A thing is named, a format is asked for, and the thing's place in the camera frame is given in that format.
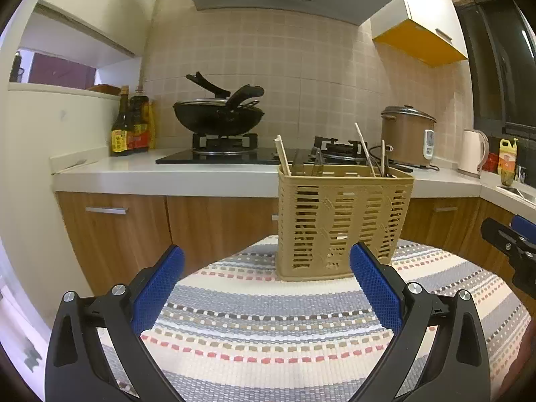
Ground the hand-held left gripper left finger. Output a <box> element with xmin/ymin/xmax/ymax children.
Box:
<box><xmin>45</xmin><ymin>244</ymin><xmax>187</xmax><ymax>402</ymax></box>

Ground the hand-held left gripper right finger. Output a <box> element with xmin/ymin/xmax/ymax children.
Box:
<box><xmin>349</xmin><ymin>242</ymin><xmax>491</xmax><ymax>402</ymax></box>

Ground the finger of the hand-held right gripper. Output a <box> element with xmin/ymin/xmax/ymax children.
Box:
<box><xmin>481</xmin><ymin>218</ymin><xmax>536</xmax><ymax>298</ymax></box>
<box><xmin>513</xmin><ymin>215</ymin><xmax>536</xmax><ymax>244</ymax></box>

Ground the beige plastic utensil basket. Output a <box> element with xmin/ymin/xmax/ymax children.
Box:
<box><xmin>277</xmin><ymin>164</ymin><xmax>415</xmax><ymax>282</ymax></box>

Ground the wooden corner cabinet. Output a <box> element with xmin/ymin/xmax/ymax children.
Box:
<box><xmin>456</xmin><ymin>200</ymin><xmax>536</xmax><ymax>287</ymax></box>

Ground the steel sink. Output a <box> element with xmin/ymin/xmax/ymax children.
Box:
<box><xmin>497</xmin><ymin>184</ymin><xmax>536</xmax><ymax>204</ymax></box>

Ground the wooden cabinet door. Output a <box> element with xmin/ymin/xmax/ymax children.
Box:
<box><xmin>400</xmin><ymin>199</ymin><xmax>482</xmax><ymax>253</ymax></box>
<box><xmin>166</xmin><ymin>196</ymin><xmax>280</xmax><ymax>262</ymax></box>
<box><xmin>56</xmin><ymin>193</ymin><xmax>170</xmax><ymax>299</ymax></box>

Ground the yellow oil bottle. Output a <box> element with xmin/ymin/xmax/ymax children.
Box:
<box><xmin>498</xmin><ymin>137</ymin><xmax>519</xmax><ymax>187</ymax></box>

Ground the white electric kettle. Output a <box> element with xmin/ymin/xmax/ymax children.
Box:
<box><xmin>457</xmin><ymin>129</ymin><xmax>490</xmax><ymax>178</ymax></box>

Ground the white kitchen countertop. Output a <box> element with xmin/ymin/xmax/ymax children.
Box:
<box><xmin>50</xmin><ymin>146</ymin><xmax>536</xmax><ymax>211</ymax></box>

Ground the striped woven mat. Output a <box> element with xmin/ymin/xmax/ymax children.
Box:
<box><xmin>98</xmin><ymin>234</ymin><xmax>532</xmax><ymax>402</ymax></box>

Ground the brown rice cooker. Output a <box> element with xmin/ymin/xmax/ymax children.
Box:
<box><xmin>380</xmin><ymin>106</ymin><xmax>437</xmax><ymax>169</ymax></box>

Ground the black burner grate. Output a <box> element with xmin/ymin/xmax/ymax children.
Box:
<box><xmin>314</xmin><ymin>136</ymin><xmax>372</xmax><ymax>156</ymax></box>
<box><xmin>192</xmin><ymin>133</ymin><xmax>259</xmax><ymax>154</ymax></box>

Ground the black glass gas hob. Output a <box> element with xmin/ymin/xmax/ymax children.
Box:
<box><xmin>156</xmin><ymin>134</ymin><xmax>380</xmax><ymax>166</ymax></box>

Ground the yellow label sauce bottle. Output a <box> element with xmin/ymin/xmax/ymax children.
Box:
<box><xmin>111</xmin><ymin>86</ymin><xmax>131</xmax><ymax>157</ymax></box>

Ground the red label sauce bottle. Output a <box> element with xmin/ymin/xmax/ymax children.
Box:
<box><xmin>128</xmin><ymin>88</ymin><xmax>150</xmax><ymax>153</ymax></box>

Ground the yellow seasoning packet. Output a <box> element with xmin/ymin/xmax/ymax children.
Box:
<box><xmin>146</xmin><ymin>101</ymin><xmax>157</xmax><ymax>150</ymax></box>

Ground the dark window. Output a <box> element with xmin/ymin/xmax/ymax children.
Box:
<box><xmin>456</xmin><ymin>0</ymin><xmax>536</xmax><ymax>140</ymax></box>

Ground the black wok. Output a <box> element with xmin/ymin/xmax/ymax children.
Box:
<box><xmin>173</xmin><ymin>73</ymin><xmax>265</xmax><ymax>135</ymax></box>

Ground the black cooking utensil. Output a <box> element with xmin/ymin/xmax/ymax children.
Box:
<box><xmin>224</xmin><ymin>85</ymin><xmax>265</xmax><ymax>112</ymax></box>

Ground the dark bottle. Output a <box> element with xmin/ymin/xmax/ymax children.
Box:
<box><xmin>10</xmin><ymin>51</ymin><xmax>24</xmax><ymax>83</ymax></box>

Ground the yellow and white wall cabinet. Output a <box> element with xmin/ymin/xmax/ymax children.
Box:
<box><xmin>371</xmin><ymin>0</ymin><xmax>470</xmax><ymax>68</ymax></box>

